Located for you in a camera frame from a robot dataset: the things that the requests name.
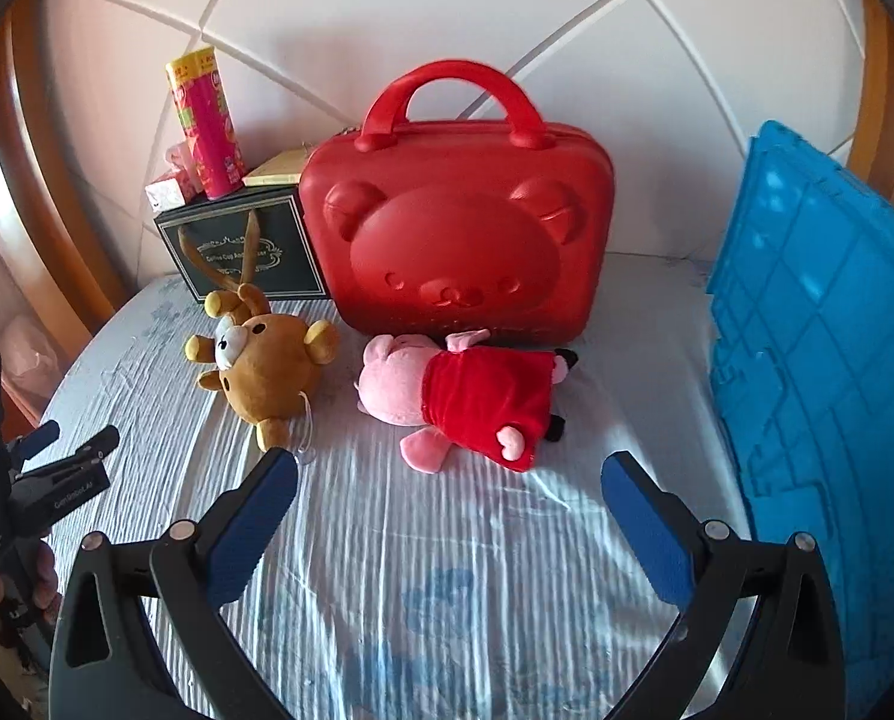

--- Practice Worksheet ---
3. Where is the light blue bed sheet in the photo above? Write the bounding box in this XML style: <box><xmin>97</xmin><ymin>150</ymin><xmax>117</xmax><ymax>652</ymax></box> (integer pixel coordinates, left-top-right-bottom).
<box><xmin>43</xmin><ymin>254</ymin><xmax>749</xmax><ymax>718</ymax></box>

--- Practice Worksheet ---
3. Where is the red Peppa pig plush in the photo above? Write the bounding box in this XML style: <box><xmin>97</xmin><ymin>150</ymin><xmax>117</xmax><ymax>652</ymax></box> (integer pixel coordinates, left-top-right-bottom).
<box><xmin>356</xmin><ymin>330</ymin><xmax>579</xmax><ymax>475</ymax></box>

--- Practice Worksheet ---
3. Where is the red bear suitcase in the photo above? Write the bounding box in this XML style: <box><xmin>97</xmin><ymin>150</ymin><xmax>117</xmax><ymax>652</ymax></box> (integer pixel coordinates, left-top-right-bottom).
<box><xmin>299</xmin><ymin>60</ymin><xmax>614</xmax><ymax>346</ymax></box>

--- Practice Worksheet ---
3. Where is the pink yellow chips can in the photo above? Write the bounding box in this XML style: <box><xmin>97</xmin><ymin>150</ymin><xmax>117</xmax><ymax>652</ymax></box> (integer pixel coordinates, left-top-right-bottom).
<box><xmin>166</xmin><ymin>46</ymin><xmax>247</xmax><ymax>200</ymax></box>

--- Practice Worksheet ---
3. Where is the pink curtain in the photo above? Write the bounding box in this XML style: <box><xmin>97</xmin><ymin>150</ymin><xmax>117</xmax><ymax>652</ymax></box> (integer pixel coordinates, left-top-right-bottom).
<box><xmin>0</xmin><ymin>255</ymin><xmax>70</xmax><ymax>424</ymax></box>

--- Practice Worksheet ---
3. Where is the brown bear plush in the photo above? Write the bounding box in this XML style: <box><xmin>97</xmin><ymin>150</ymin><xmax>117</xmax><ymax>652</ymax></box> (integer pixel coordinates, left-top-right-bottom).
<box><xmin>184</xmin><ymin>283</ymin><xmax>341</xmax><ymax>452</ymax></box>

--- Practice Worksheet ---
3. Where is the blue plastic storage crate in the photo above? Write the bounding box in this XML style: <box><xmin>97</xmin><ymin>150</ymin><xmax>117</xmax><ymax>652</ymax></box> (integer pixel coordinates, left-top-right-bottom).
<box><xmin>709</xmin><ymin>121</ymin><xmax>894</xmax><ymax>718</ymax></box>

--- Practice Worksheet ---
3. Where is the yellow notepad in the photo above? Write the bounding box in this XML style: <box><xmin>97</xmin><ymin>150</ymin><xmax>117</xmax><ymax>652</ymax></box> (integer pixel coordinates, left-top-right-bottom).
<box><xmin>244</xmin><ymin>148</ymin><xmax>310</xmax><ymax>187</ymax></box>

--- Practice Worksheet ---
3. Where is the black gift box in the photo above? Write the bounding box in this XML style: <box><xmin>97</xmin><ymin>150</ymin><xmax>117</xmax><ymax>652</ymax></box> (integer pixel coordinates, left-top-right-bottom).
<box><xmin>154</xmin><ymin>185</ymin><xmax>330</xmax><ymax>304</ymax></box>

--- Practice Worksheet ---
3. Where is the small white pink box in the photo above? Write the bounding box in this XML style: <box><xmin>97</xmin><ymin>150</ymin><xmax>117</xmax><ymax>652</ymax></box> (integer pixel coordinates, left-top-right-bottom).
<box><xmin>145</xmin><ymin>142</ymin><xmax>203</xmax><ymax>216</ymax></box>

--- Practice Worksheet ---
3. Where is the person left hand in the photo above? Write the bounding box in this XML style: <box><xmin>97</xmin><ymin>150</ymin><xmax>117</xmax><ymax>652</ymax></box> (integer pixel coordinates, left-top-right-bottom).
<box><xmin>0</xmin><ymin>538</ymin><xmax>63</xmax><ymax>691</ymax></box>

